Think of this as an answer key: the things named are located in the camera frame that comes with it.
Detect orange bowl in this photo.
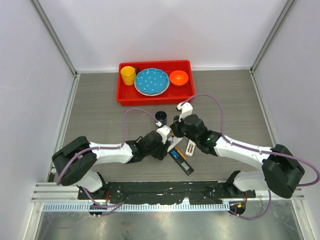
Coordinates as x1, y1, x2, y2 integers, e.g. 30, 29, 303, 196
169, 70, 189, 87

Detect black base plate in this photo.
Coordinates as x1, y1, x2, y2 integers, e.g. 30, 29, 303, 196
90, 181, 256, 205

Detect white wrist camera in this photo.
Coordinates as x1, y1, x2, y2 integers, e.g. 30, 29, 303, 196
176, 102, 193, 122
155, 121, 172, 144

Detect slim white remote control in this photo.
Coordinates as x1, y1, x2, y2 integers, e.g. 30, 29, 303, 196
185, 140, 196, 157

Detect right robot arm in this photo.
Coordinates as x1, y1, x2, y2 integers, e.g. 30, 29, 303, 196
170, 114, 305, 199

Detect purple cable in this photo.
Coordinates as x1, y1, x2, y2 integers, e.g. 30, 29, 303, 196
56, 108, 163, 217
181, 93, 320, 221

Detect red plastic tray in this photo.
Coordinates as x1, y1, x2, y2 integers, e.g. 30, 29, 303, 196
116, 60, 196, 106

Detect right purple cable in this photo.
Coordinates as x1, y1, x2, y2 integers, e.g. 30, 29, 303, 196
181, 93, 320, 221

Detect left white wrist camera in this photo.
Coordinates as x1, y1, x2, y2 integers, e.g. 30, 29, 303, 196
155, 121, 172, 144

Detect slotted cable duct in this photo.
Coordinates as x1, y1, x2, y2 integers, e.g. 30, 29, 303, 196
42, 201, 230, 213

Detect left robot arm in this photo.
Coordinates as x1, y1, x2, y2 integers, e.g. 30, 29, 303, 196
52, 127, 171, 200

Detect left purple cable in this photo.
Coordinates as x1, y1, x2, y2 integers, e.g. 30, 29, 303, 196
56, 108, 163, 217

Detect blue polka dot plate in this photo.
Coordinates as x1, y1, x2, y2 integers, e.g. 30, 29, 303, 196
134, 68, 170, 97

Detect black remote control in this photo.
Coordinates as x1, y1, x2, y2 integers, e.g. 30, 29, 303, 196
168, 148, 194, 176

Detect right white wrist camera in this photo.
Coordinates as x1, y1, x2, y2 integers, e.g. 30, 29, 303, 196
176, 102, 193, 122

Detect dark blue round cup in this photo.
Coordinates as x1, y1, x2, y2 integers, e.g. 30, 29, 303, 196
155, 111, 167, 126

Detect yellow handled screwdriver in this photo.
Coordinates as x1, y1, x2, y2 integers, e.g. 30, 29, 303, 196
169, 135, 175, 142

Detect yellow ribbed cup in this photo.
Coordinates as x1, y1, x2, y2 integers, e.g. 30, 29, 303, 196
120, 66, 140, 86

